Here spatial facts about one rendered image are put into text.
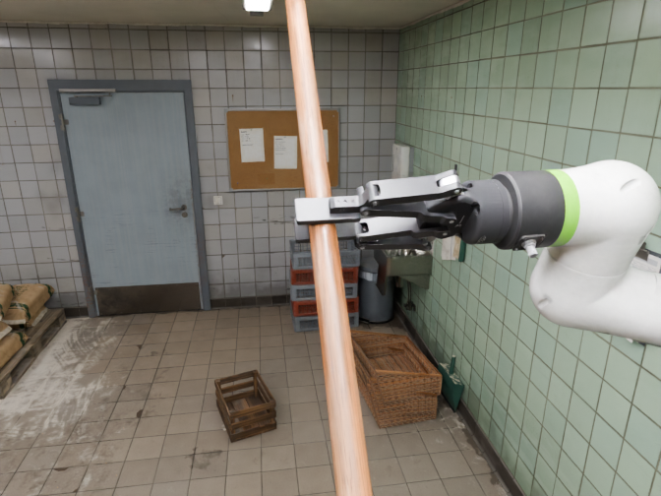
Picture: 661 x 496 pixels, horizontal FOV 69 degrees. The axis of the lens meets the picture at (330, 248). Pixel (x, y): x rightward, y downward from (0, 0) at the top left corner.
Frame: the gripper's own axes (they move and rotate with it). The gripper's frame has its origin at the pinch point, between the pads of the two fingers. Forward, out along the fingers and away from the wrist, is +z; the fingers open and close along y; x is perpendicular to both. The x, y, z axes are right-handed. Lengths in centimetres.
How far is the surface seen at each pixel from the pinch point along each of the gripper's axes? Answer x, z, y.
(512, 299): 62, -120, 176
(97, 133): 285, 143, 274
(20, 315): 147, 205, 334
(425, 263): 136, -114, 269
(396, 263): 137, -92, 268
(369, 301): 146, -86, 356
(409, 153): 232, -117, 251
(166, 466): 12, 71, 268
